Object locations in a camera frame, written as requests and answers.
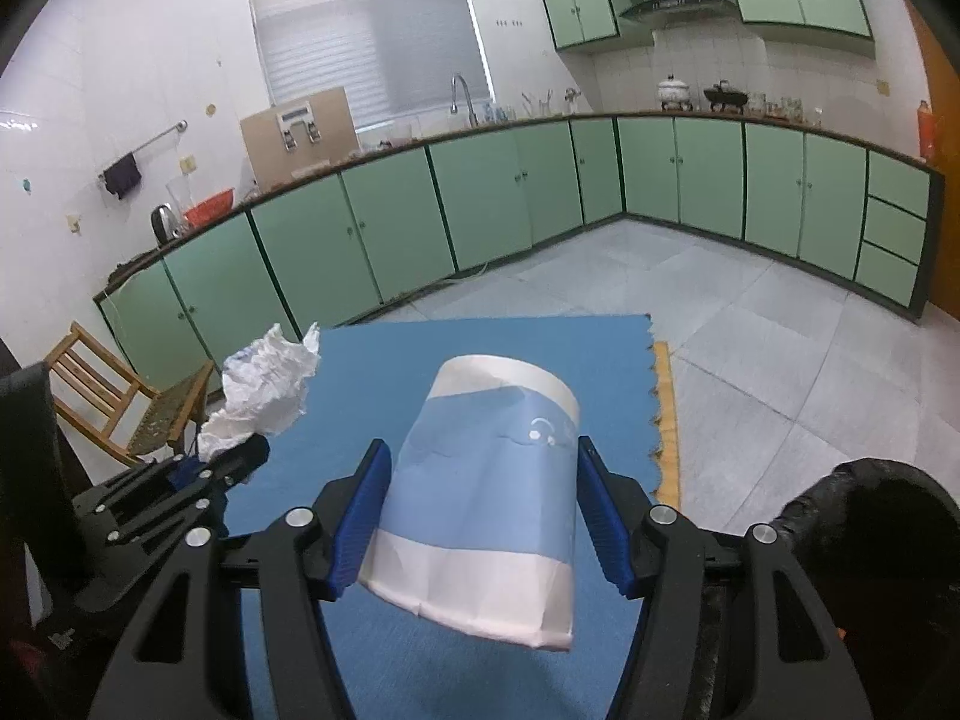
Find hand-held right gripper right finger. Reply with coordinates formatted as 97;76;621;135
576;435;875;720

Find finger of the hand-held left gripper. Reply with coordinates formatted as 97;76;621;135
71;454;205;517
105;433;271;550

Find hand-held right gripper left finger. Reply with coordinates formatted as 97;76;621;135
86;439;392;720

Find white tissue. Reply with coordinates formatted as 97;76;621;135
196;322;323;460

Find blue and white paper cup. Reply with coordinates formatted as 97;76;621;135
358;354;580;652

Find black bagged trash bin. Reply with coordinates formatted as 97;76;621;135
772;457;960;720

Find wooden chair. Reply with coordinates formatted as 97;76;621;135
45;321;216;466

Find blue scalloped table mat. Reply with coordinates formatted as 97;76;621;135
221;313;665;720

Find steel electric kettle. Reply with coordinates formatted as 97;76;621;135
150;204;185;245

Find red plastic basin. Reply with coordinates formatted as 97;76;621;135
184;190;235;226

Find dark hanging towel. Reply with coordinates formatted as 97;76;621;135
103;154;143;200

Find cardboard box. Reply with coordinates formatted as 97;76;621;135
240;87;359;187

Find green base kitchen cabinets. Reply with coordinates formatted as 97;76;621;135
94;111;946;383

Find metal kitchen faucet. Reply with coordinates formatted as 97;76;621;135
450;73;479;127

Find black wok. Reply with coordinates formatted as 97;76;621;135
703;81;749;113

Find grey window blind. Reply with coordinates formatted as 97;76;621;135
246;0;494;128

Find range hood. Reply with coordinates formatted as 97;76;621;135
619;0;740;23

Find wooden door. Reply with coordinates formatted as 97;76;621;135
904;0;960;166

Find metal towel rail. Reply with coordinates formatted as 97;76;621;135
97;120;188;181

